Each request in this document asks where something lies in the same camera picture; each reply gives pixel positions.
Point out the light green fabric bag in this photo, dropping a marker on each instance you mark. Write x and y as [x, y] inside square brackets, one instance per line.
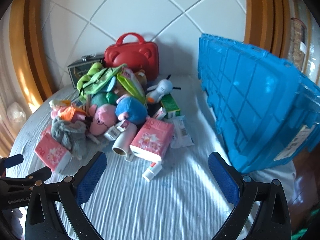
[105, 80]

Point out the small white and red box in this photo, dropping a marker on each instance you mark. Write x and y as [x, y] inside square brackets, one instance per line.
[160, 113]

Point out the cream plush with yellow dress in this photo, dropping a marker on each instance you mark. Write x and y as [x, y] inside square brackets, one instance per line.
[58, 103]

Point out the pink pig plush with glasses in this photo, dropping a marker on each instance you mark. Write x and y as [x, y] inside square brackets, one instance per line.
[102, 120]

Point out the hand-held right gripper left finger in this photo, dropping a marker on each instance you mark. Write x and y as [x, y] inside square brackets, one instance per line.
[91, 177]

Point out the green cardboard box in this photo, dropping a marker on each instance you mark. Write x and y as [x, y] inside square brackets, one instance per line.
[170, 105]

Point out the dark gift box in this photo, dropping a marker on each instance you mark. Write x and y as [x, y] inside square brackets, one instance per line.
[77, 71]

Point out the blue plastic crate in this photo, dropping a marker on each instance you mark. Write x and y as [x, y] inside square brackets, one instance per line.
[250, 100]

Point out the brown plush toy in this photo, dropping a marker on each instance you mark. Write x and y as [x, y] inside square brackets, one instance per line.
[142, 78]

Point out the green plush toy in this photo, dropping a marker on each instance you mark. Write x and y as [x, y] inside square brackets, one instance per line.
[93, 68]

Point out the white face mask packet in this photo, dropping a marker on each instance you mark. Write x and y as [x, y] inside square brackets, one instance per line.
[181, 132]

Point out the wood framed padded headboard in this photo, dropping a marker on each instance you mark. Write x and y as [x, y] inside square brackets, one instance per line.
[150, 5]

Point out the pink tissue pack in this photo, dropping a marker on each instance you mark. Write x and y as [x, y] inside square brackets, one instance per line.
[152, 137]
[50, 152]

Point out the green and pink wipes pack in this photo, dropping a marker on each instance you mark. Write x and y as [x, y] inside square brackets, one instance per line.
[130, 82]

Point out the pig plush in blue shirt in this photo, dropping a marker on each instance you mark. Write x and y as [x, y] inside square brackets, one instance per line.
[131, 110]

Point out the beige curtain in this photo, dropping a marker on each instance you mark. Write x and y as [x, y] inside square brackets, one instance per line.
[7, 92]

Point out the white lint roller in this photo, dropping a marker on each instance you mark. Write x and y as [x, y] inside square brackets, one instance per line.
[123, 140]

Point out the white box with barcode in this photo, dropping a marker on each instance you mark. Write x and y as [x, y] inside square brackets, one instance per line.
[112, 131]

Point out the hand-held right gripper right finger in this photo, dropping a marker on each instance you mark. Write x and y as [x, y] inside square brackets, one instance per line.
[223, 180]

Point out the red bear-shaped carry case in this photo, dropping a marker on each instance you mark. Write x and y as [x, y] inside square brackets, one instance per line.
[130, 55]

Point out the white tube with red print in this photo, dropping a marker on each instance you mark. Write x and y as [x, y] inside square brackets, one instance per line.
[151, 171]

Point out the white plastic bag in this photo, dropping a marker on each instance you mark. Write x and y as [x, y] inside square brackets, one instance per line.
[16, 112]

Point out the pink pig plush orange dress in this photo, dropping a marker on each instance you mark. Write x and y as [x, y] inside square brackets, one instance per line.
[72, 112]

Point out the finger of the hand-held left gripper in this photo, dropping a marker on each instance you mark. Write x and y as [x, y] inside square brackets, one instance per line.
[13, 160]
[35, 176]

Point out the grey plush toy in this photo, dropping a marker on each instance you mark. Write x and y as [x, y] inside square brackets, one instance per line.
[67, 132]

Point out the white plush with orange nose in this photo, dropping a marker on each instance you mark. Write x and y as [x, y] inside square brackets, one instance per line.
[162, 87]

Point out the white red and blue box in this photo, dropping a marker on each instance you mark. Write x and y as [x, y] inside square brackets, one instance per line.
[78, 102]

